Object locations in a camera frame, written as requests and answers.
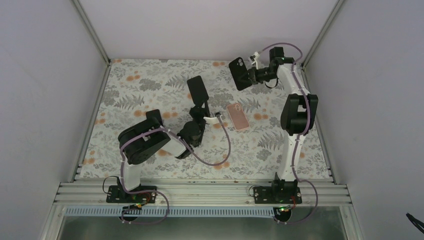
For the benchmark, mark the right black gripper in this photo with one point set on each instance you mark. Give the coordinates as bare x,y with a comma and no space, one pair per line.
253,76

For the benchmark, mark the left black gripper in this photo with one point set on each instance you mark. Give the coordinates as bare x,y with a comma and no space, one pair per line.
197,111

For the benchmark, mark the black phone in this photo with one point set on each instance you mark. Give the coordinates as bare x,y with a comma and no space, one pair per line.
197,90

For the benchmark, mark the pink phone case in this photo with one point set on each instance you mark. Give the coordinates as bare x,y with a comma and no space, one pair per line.
237,116

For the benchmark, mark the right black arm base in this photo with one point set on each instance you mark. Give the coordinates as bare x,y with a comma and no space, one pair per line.
269,195

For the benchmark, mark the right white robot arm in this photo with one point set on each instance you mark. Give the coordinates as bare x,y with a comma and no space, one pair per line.
299,111

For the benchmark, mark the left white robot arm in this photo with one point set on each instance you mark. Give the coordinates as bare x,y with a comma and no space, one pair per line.
142,141

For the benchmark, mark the floral patterned table mat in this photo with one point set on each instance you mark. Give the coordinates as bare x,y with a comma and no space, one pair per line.
136,86

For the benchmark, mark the black object at edge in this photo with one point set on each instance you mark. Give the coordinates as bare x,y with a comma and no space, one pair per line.
416,222

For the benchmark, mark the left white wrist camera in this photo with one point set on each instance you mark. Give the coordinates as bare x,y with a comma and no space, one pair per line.
212,120

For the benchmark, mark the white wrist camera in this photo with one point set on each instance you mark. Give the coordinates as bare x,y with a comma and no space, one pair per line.
254,60
212,120

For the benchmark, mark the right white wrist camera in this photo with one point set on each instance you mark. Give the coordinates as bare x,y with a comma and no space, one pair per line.
254,60

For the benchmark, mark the aluminium mounting rail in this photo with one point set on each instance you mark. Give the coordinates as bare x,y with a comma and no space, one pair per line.
200,194

